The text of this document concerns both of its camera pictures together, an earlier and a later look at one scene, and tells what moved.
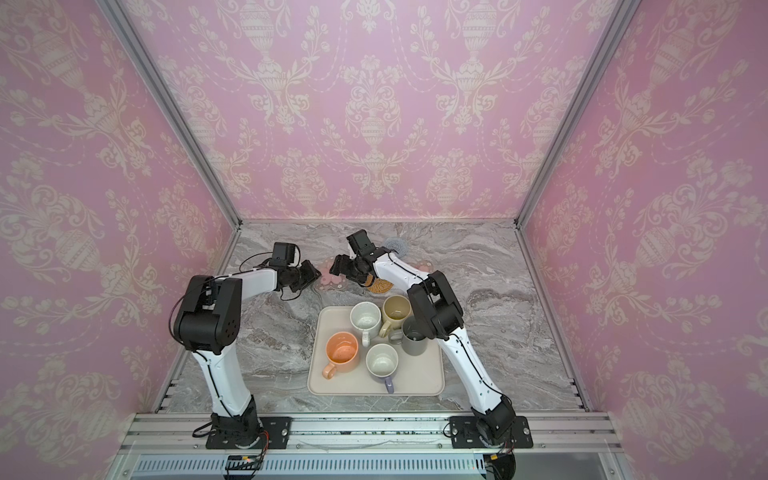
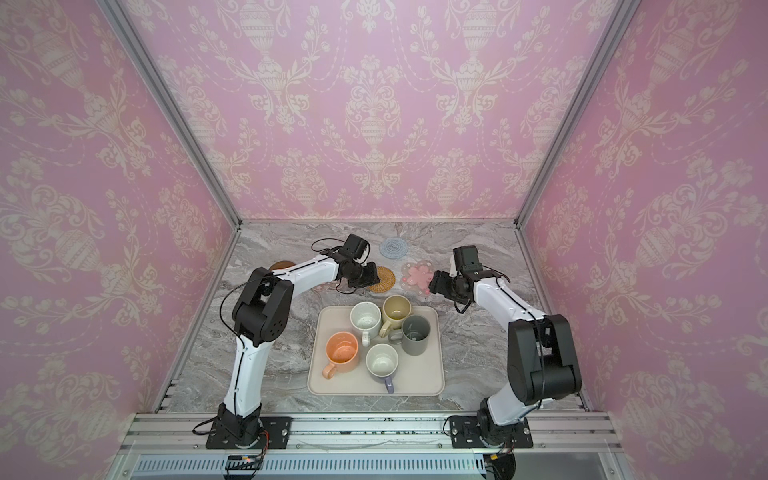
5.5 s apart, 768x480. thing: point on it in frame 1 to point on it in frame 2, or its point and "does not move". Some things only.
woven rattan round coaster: (379, 285) does not move
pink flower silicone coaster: (329, 281) does not move
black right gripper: (344, 266) to (442, 285)
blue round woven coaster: (398, 244) does not move
